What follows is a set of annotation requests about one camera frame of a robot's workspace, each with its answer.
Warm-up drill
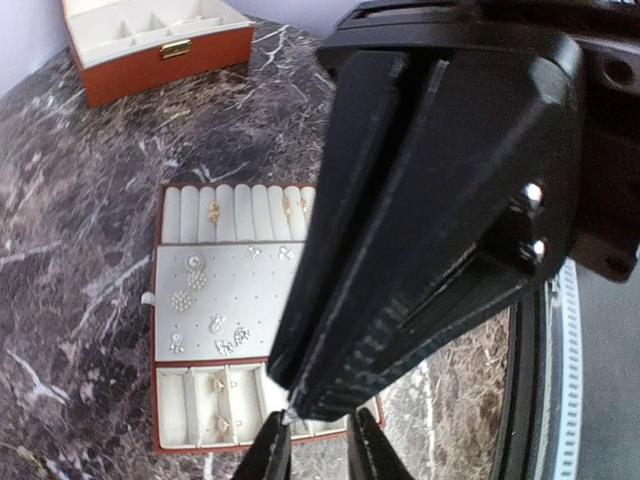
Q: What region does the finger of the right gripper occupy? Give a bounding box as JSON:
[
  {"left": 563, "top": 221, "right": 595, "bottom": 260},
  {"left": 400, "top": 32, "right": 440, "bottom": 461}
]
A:
[
  {"left": 289, "top": 43, "right": 584, "bottom": 421},
  {"left": 268, "top": 50, "right": 410, "bottom": 390}
]

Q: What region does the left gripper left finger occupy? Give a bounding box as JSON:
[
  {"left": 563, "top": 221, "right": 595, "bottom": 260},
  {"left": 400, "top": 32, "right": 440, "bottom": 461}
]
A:
[{"left": 232, "top": 410, "right": 292, "bottom": 480}]

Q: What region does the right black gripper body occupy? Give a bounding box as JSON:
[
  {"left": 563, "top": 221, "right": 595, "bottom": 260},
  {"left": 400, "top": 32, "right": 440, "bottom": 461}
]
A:
[{"left": 317, "top": 1, "right": 639, "bottom": 282}]

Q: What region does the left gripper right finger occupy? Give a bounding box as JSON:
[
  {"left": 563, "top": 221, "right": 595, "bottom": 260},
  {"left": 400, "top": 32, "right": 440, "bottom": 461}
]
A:
[{"left": 347, "top": 408, "right": 413, "bottom": 480}]

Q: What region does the red jewelry tray insert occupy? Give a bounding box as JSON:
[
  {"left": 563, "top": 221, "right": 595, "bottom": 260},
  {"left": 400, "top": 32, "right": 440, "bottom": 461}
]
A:
[{"left": 141, "top": 182, "right": 389, "bottom": 456}]

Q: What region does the red jewelry box open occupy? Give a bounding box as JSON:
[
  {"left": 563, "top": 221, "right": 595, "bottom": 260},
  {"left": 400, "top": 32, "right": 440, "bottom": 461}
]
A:
[{"left": 61, "top": 0, "right": 255, "bottom": 108}]

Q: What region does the white slotted cable duct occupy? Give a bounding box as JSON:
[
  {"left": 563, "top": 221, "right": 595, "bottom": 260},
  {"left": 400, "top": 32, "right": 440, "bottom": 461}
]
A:
[{"left": 546, "top": 260, "right": 584, "bottom": 479}]

